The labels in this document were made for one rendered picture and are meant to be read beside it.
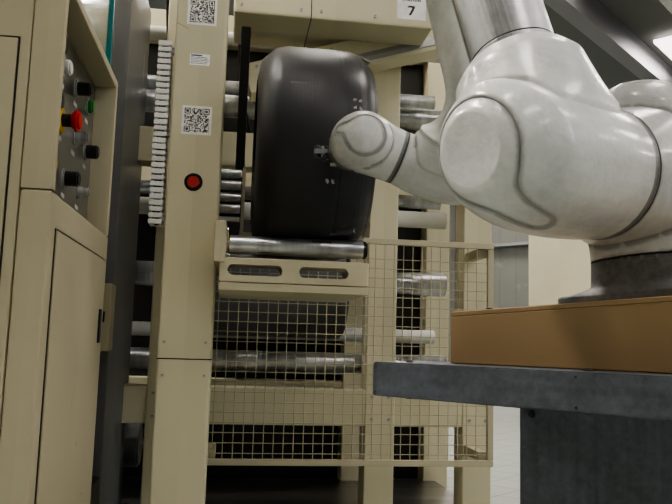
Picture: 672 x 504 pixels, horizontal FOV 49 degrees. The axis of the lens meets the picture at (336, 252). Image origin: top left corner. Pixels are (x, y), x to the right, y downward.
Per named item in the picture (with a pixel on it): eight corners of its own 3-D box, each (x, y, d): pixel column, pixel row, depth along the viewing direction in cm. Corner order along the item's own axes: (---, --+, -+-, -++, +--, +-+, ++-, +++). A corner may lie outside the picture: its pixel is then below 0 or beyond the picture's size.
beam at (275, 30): (233, 11, 219) (235, -37, 221) (233, 44, 244) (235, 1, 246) (433, 28, 227) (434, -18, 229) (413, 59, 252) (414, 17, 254)
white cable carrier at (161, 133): (147, 223, 184) (158, 39, 190) (149, 226, 189) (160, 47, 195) (165, 224, 184) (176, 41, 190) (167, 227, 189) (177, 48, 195)
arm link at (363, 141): (318, 161, 142) (381, 186, 144) (328, 152, 127) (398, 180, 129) (338, 109, 142) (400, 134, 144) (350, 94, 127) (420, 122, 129)
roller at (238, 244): (224, 257, 179) (224, 244, 176) (224, 244, 183) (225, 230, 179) (365, 263, 184) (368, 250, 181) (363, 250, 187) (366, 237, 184)
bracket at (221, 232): (212, 261, 173) (214, 219, 174) (216, 275, 212) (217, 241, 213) (227, 261, 173) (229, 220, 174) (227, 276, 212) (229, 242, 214)
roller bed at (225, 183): (175, 260, 221) (180, 162, 225) (178, 265, 236) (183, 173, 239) (241, 263, 224) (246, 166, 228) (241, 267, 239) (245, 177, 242)
